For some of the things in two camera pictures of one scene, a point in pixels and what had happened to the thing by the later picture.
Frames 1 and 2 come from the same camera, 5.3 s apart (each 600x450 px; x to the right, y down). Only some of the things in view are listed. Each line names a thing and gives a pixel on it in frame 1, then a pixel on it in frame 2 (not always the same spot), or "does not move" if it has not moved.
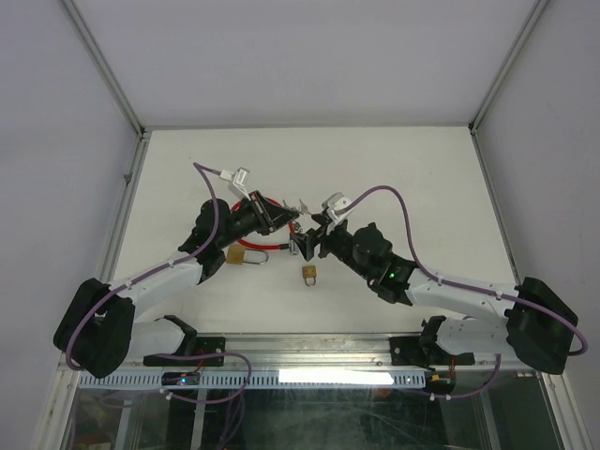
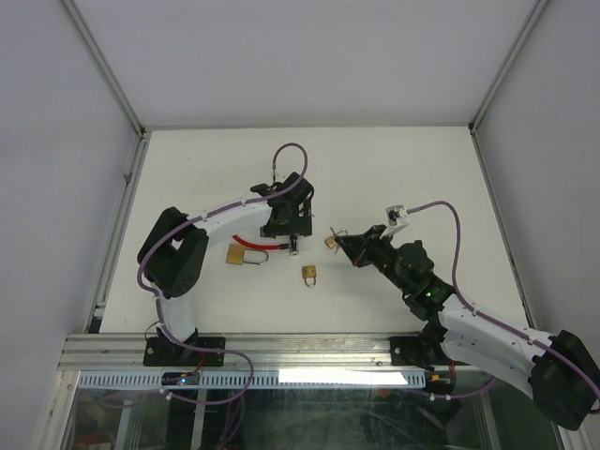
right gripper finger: [306, 242] -> [352, 245]
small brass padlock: [309, 272] does not move
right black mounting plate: [409, 351] does not move
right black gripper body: [338, 243] -> [378, 251]
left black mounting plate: [203, 345] does not move
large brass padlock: [236, 254] does not move
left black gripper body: [247, 220] -> [294, 225]
